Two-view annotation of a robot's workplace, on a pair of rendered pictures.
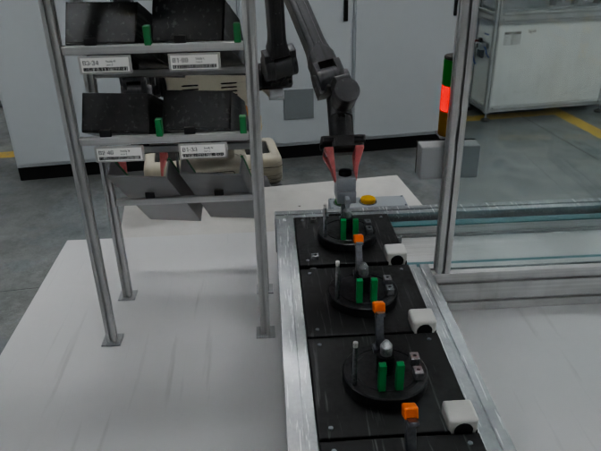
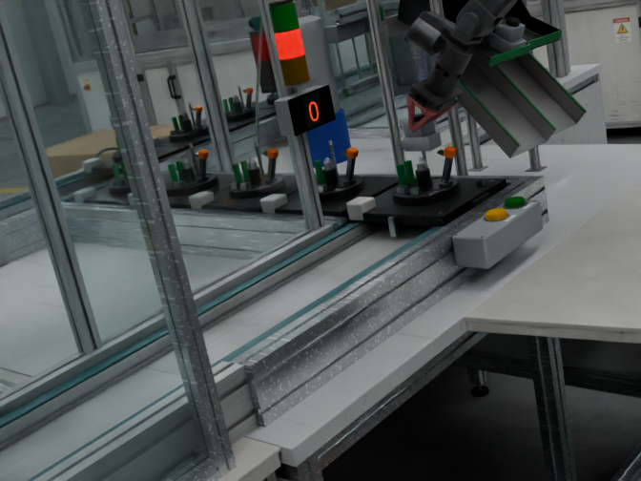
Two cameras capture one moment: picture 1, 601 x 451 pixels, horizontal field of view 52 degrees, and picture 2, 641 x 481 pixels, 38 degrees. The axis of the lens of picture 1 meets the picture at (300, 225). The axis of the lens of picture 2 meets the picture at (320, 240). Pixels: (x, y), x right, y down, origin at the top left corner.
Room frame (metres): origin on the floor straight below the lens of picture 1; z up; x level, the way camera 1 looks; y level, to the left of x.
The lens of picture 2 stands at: (2.49, -1.56, 1.51)
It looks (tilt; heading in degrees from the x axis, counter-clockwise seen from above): 17 degrees down; 137
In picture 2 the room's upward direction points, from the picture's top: 12 degrees counter-clockwise
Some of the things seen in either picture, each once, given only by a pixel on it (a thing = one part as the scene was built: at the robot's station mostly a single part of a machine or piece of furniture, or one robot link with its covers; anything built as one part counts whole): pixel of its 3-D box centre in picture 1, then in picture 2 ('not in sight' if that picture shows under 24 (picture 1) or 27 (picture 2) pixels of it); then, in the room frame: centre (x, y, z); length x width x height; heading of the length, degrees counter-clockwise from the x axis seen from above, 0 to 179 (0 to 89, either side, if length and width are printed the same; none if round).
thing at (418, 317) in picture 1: (363, 279); (329, 174); (1.04, -0.12, 1.01); 0.24 x 0.24 x 0.13; 3
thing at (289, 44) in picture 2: (453, 97); (289, 43); (1.18, -0.31, 1.33); 0.05 x 0.05 x 0.05
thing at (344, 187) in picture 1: (345, 186); (416, 132); (1.29, -0.11, 1.10); 0.08 x 0.04 x 0.07; 3
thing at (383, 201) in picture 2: (346, 241); (426, 198); (1.29, -0.11, 0.96); 0.24 x 0.24 x 0.02; 3
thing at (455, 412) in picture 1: (385, 360); not in sight; (0.79, -0.13, 1.01); 0.24 x 0.24 x 0.13; 3
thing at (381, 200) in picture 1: (367, 211); (498, 232); (1.51, -0.18, 0.93); 0.21 x 0.07 x 0.06; 93
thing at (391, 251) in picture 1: (394, 256); (361, 208); (1.20, -0.21, 0.97); 0.05 x 0.05 x 0.04; 3
